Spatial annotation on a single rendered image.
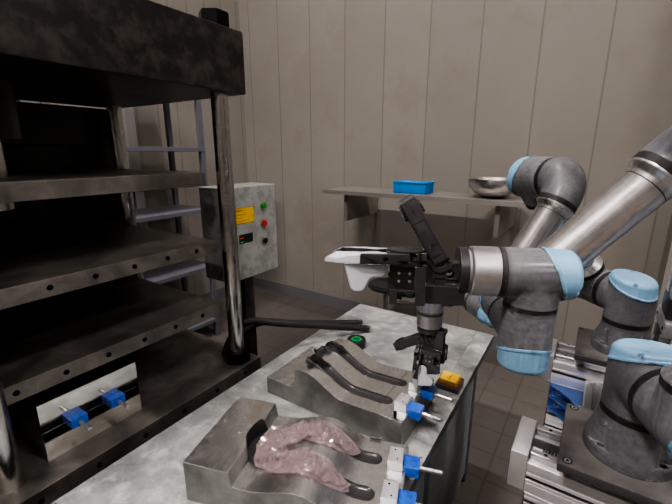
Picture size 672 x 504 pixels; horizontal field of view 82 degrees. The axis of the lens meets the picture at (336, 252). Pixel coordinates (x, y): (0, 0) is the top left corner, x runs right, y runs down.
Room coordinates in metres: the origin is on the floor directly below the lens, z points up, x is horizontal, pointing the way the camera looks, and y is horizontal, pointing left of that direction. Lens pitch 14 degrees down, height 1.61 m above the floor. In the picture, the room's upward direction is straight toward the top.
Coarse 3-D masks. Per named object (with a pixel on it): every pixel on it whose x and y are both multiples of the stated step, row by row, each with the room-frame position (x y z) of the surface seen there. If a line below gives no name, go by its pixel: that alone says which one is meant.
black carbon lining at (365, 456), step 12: (252, 432) 0.86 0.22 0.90; (264, 432) 0.89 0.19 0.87; (252, 444) 0.85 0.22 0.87; (252, 456) 0.81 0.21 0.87; (360, 456) 0.83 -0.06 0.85; (372, 456) 0.83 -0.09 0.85; (348, 480) 0.74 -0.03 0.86; (348, 492) 0.72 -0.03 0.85; (360, 492) 0.72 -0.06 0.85; (372, 492) 0.72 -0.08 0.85
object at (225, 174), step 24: (216, 96) 1.39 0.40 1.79; (120, 120) 1.78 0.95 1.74; (216, 120) 1.39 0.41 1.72; (120, 144) 1.77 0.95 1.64; (216, 144) 1.40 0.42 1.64; (120, 168) 1.76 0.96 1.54; (216, 168) 1.40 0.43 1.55; (240, 288) 1.42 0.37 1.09; (240, 312) 1.41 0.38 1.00; (240, 336) 1.40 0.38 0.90; (240, 360) 1.38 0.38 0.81
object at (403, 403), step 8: (400, 400) 0.97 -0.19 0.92; (408, 400) 0.97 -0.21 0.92; (400, 408) 0.96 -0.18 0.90; (408, 408) 0.95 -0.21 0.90; (416, 408) 0.95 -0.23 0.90; (424, 408) 0.96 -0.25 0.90; (408, 416) 0.95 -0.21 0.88; (416, 416) 0.93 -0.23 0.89; (424, 416) 0.94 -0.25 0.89; (432, 416) 0.93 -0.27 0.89
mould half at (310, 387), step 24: (336, 360) 1.17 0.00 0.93; (360, 360) 1.22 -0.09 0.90; (288, 384) 1.13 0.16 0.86; (312, 384) 1.07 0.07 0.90; (336, 384) 1.08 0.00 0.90; (360, 384) 1.10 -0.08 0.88; (384, 384) 1.10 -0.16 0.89; (408, 384) 1.09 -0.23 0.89; (432, 384) 1.12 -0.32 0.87; (312, 408) 1.07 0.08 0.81; (336, 408) 1.02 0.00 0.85; (360, 408) 0.98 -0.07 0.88; (384, 408) 0.97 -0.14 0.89; (360, 432) 0.98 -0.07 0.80; (384, 432) 0.94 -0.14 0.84; (408, 432) 0.95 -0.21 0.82
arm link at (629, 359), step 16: (624, 352) 0.63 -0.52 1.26; (640, 352) 0.61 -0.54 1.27; (656, 352) 0.61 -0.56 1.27; (608, 368) 0.66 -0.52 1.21; (624, 368) 0.62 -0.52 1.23; (640, 368) 0.60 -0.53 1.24; (656, 368) 0.58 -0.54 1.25; (608, 384) 0.65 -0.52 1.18; (624, 384) 0.60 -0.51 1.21; (640, 384) 0.58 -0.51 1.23; (608, 400) 0.64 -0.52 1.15; (624, 400) 0.60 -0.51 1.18; (624, 416) 0.61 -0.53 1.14
